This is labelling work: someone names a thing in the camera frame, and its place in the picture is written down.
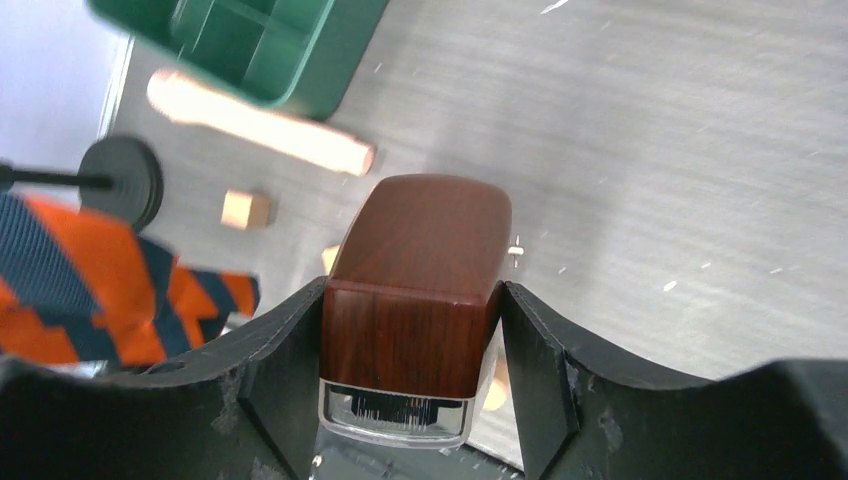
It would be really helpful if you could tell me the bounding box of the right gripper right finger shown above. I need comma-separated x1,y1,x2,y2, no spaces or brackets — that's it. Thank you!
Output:
500,282,847,479

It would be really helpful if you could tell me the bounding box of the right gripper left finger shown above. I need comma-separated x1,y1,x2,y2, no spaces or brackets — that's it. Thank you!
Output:
1,277,326,479

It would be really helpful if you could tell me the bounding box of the brown wooden metronome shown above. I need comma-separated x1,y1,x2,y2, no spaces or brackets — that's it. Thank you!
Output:
318,174,512,449

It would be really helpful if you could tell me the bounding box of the orange navy striped tie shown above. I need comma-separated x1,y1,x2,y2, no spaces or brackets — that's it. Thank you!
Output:
1,193,260,367

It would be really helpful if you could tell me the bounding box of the small round wooden disc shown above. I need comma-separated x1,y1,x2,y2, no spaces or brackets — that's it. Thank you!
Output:
483,356,510,412

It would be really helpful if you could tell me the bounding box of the small wooden block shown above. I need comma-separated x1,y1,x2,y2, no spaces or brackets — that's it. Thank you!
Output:
321,245,340,275

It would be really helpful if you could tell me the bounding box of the small wooden cube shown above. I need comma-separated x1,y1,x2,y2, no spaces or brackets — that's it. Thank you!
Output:
220,190,271,230

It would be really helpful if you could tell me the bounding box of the black microphone stand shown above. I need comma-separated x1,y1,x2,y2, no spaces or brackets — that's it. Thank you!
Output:
1,135,165,232

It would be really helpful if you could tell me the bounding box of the wooden cylinder peg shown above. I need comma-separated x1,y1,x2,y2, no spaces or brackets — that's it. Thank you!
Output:
146,69,376,177

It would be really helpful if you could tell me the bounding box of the green compartment tray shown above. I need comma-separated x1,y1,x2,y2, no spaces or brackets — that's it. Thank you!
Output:
87,0,387,121

